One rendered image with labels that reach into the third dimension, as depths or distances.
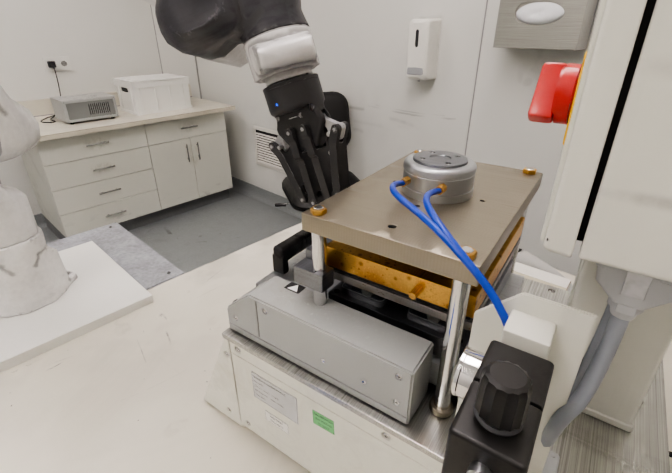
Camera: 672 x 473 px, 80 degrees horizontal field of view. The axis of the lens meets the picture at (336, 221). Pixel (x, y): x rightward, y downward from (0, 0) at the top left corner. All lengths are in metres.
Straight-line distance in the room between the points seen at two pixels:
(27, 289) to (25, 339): 0.11
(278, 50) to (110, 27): 3.03
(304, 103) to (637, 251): 0.38
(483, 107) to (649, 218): 1.76
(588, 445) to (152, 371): 0.63
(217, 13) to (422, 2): 1.68
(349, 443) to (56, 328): 0.62
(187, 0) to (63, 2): 2.85
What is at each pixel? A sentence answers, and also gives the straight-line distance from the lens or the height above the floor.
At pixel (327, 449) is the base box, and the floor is 0.83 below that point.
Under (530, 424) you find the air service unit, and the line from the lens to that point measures 0.26.
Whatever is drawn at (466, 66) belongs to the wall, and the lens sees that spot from 2.03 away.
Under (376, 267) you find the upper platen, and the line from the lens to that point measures 0.42.
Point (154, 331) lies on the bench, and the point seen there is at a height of 0.75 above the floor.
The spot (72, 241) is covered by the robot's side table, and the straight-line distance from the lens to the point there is 1.31.
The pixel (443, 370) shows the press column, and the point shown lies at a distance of 0.41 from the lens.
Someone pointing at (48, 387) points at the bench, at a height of 0.75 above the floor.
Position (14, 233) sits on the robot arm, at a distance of 0.96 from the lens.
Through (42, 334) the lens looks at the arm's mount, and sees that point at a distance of 0.94.
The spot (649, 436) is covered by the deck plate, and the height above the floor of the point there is 0.93.
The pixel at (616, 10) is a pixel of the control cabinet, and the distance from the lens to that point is 0.26.
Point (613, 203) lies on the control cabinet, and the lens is 0.27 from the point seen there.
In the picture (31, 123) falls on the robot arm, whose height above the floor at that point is 1.11.
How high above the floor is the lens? 1.28
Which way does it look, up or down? 26 degrees down
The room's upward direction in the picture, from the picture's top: straight up
